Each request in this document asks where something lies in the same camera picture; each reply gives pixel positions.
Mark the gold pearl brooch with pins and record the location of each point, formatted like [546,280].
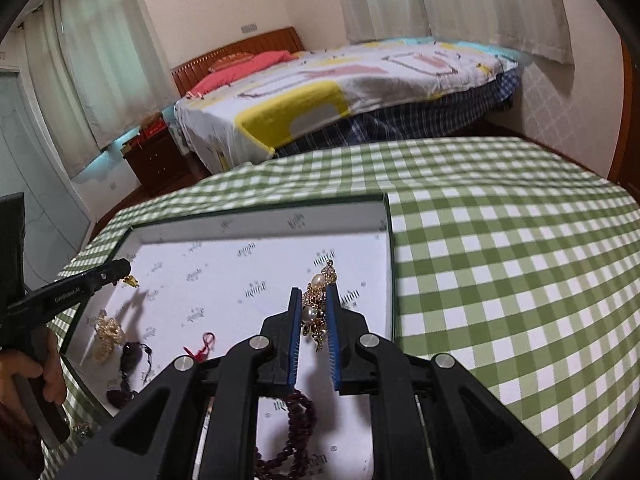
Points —
[314,292]

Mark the dark wooden nightstand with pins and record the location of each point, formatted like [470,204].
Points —
[160,160]

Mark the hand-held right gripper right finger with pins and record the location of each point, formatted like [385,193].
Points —
[334,345]

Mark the red knot pendant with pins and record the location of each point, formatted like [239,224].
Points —
[200,352]

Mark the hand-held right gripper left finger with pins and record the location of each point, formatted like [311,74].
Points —
[295,340]

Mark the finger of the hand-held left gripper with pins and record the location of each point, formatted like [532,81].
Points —
[70,295]

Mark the dark green jewelry box tray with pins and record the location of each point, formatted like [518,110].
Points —
[225,270]

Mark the wooden headboard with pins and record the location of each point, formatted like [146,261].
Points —
[200,62]

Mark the blue plaid bed sheet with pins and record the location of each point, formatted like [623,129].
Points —
[380,127]

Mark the green checked tablecloth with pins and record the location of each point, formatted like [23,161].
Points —
[500,285]

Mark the person's left hand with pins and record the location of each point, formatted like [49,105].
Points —
[54,375]

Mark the white curtain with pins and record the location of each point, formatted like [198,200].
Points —
[500,5]
[375,0]
[55,85]
[110,50]

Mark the small red cushion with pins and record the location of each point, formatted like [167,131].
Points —
[227,61]

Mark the red box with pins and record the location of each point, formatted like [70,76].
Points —
[152,130]

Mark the bed with patterned sheet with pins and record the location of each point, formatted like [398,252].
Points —
[300,105]

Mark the person's left forearm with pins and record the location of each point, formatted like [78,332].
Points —
[15,440]

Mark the gold filigree ornament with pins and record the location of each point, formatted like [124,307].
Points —
[107,335]

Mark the pink pillow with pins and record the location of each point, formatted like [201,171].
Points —
[235,72]

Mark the brown wooden door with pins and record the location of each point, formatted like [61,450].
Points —
[631,110]

